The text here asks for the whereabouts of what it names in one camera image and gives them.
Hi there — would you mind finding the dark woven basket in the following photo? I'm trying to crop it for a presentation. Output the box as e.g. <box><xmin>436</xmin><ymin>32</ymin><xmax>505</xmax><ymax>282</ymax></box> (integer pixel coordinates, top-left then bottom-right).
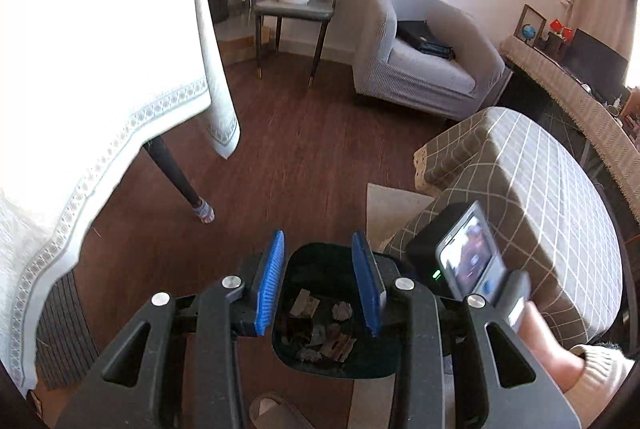
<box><xmin>36</xmin><ymin>272</ymin><xmax>99</xmax><ymax>390</ymax></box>

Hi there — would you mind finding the grey dining chair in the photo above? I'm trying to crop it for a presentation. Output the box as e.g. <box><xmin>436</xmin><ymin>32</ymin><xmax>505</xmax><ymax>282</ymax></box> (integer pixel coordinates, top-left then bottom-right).
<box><xmin>252</xmin><ymin>0</ymin><xmax>344</xmax><ymax>89</ymax></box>

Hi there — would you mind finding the black trash bin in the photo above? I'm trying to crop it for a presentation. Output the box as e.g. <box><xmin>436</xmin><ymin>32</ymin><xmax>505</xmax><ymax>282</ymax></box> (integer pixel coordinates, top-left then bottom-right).
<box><xmin>271</xmin><ymin>243</ymin><xmax>402</xmax><ymax>380</ymax></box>

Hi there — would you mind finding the framed picture with globe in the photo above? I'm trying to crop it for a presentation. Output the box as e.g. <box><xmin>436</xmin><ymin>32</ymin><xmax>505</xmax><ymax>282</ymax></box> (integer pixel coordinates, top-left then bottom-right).
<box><xmin>514</xmin><ymin>4</ymin><xmax>547</xmax><ymax>46</ymax></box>

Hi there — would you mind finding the grey slipper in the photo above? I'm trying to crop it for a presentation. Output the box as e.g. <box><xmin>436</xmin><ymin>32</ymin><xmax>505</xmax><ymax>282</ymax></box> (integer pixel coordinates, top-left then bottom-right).
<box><xmin>248</xmin><ymin>392</ymin><xmax>314</xmax><ymax>429</ymax></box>

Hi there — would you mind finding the black monitor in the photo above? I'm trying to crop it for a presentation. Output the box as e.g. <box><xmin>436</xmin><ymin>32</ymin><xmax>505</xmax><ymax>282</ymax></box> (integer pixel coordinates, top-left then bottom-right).
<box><xmin>561</xmin><ymin>29</ymin><xmax>628</xmax><ymax>95</ymax></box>

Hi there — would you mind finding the beige cloth covered sideboard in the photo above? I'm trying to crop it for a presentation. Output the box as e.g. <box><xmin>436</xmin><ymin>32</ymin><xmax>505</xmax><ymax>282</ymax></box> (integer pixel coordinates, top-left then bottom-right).
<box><xmin>499</xmin><ymin>36</ymin><xmax>640</xmax><ymax>221</ymax></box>

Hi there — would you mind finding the white patterned tablecloth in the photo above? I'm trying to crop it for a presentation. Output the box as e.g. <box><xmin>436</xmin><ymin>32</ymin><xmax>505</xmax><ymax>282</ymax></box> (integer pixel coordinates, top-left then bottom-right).
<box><xmin>1</xmin><ymin>0</ymin><xmax>240</xmax><ymax>392</ymax></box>

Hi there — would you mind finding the black bag on armchair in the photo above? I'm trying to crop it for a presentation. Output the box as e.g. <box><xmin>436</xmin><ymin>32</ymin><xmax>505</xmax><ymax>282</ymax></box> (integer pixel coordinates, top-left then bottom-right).
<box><xmin>396</xmin><ymin>20</ymin><xmax>456</xmax><ymax>60</ymax></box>

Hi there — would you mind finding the person's right hand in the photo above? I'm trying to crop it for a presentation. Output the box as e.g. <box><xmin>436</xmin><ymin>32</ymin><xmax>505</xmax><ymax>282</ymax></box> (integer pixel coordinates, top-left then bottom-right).
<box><xmin>518</xmin><ymin>301</ymin><xmax>586</xmax><ymax>392</ymax></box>

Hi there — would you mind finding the white paper ball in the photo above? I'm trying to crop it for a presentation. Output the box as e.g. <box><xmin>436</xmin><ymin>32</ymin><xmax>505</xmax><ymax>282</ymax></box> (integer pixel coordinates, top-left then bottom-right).
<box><xmin>332</xmin><ymin>301</ymin><xmax>352</xmax><ymax>322</ymax></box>

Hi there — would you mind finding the white sleeve forearm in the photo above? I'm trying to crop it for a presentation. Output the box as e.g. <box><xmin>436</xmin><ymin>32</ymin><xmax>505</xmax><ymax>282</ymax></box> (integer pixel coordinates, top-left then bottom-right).
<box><xmin>564</xmin><ymin>345</ymin><xmax>634</xmax><ymax>428</ymax></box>

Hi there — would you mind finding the black table leg with sock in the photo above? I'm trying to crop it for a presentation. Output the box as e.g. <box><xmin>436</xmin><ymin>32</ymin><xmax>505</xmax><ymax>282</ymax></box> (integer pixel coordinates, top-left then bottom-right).
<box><xmin>143</xmin><ymin>136</ymin><xmax>215</xmax><ymax>224</ymax></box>

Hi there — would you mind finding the grey checked round tablecloth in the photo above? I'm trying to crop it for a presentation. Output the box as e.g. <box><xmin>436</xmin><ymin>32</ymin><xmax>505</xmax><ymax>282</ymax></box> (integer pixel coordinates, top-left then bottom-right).
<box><xmin>382</xmin><ymin>107</ymin><xmax>623</xmax><ymax>348</ymax></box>

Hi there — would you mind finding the grey armchair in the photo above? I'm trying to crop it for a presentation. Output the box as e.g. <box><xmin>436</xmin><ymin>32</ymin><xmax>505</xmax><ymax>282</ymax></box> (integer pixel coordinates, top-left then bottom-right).
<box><xmin>352</xmin><ymin>0</ymin><xmax>511</xmax><ymax>121</ymax></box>

